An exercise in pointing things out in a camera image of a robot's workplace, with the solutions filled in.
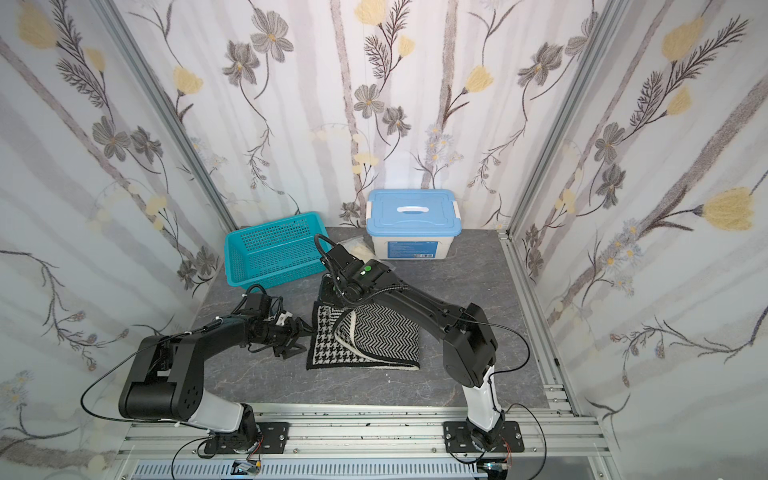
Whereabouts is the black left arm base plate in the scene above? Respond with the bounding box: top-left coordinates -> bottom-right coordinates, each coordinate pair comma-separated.
202,421 -> 291,456

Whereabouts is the teal plastic basket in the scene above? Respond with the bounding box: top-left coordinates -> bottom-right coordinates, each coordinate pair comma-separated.
225,212 -> 327,289

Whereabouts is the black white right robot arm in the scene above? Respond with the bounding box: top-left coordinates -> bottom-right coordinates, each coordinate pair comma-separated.
314,234 -> 505,451

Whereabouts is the aluminium corner post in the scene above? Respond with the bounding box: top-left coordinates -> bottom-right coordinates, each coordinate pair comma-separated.
500,0 -> 630,238
90,0 -> 238,232

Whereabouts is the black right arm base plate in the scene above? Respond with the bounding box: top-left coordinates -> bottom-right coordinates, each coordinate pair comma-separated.
442,421 -> 525,454

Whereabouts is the clear bag with gloves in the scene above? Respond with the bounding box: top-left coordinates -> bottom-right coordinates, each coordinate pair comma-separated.
340,236 -> 378,262

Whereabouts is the white box blue lid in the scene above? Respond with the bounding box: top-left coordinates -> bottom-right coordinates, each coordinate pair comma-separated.
366,189 -> 462,260

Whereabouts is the aluminium corner post left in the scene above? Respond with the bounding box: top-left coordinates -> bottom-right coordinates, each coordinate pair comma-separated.
90,0 -> 238,232

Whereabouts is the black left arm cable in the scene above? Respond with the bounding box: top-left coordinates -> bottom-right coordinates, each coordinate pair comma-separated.
79,341 -> 199,433

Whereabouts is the black white knitted scarf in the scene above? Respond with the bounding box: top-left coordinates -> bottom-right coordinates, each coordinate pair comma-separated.
306,298 -> 420,371

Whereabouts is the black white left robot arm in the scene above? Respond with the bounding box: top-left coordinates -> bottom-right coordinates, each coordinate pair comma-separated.
118,315 -> 313,452

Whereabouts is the aluminium corner post right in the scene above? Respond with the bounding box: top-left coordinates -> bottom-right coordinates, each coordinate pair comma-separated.
500,0 -> 630,238

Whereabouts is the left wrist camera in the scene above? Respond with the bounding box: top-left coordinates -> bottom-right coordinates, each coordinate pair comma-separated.
239,284 -> 285,320

